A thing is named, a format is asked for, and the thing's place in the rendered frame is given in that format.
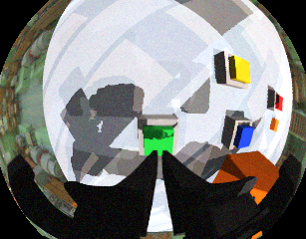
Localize green button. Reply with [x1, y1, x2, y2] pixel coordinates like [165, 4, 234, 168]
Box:
[138, 115, 179, 155]

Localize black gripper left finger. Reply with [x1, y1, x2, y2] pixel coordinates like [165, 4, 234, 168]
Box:
[64, 151, 157, 238]

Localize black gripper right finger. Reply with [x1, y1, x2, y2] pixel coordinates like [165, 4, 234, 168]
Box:
[161, 150, 257, 236]

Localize blue button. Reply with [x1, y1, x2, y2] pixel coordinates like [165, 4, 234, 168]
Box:
[221, 116, 255, 150]

